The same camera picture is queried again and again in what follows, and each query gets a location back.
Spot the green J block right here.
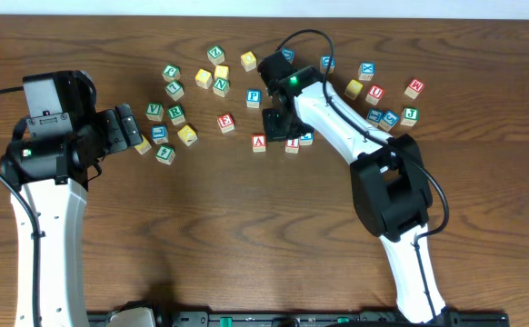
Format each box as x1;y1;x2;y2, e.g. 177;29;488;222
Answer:
400;107;419;127

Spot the blue X block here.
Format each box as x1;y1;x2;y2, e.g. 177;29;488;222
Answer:
358;62;375;81

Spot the blue D block right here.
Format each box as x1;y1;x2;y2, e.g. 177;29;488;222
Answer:
320;55;335;74

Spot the blue block lower right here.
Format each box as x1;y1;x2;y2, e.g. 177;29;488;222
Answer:
366;108;384;127

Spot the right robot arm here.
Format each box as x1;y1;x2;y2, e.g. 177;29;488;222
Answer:
257;63;445;323

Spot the blue 2 block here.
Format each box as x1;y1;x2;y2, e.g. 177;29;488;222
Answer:
299;133;314;146

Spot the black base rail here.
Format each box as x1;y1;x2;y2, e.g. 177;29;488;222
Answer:
86;310;511;327

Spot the red I block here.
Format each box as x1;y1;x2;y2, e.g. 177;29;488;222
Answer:
285;139;300;154

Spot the red A block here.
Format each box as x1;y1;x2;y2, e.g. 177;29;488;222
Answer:
252;134;266;153

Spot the yellow block left upper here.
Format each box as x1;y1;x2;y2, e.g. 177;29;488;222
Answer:
195;69;213;89

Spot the blue L block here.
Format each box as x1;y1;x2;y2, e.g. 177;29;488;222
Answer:
152;125;169;144

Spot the yellow block near L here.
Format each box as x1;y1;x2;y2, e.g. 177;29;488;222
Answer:
177;124;197;146

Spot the blue G block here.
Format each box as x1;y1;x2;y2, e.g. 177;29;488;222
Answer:
378;111;399;132

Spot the green Z block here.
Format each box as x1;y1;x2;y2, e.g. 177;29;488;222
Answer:
207;45;225;65

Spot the green N block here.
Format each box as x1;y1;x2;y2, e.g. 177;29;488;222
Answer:
213;77;230;97

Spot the yellow block right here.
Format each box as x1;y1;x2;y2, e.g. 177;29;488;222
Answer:
344;79;364;100

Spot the green j block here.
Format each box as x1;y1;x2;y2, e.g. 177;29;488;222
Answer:
400;107;419;127
162;64;181;83

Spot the green 4 block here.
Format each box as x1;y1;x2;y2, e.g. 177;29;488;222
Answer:
155;145;175;165

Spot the red U block right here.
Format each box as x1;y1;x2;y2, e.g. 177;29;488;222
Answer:
365;85;384;105

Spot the green J block upper left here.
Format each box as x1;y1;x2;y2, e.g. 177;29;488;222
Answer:
162;64;181;83

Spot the red E block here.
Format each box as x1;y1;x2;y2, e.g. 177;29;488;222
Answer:
217;114;235;134

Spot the green V block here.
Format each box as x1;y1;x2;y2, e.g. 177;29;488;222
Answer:
145;103;165;122

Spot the blue P block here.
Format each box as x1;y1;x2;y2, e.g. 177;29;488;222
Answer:
246;89;262;109

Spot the red M block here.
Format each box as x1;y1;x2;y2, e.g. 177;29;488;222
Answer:
404;78;424;99

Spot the yellow block top centre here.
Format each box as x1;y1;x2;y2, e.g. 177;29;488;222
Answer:
241;51;257;72

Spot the yellow G block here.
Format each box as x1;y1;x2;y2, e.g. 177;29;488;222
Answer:
135;136;152;154

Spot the pale yellow block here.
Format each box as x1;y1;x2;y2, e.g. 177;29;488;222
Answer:
214;65;229;80

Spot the green R block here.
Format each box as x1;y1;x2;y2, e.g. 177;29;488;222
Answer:
167;105;185;125

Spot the green 7 block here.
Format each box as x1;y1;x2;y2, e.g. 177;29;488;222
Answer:
165;81;185;101

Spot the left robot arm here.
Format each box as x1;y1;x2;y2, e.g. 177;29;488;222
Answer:
0;104;143;326

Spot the blue d block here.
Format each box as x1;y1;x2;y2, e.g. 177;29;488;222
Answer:
281;48;294;64
320;55;335;74

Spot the blue D block upper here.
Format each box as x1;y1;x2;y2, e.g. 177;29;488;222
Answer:
281;48;294;64

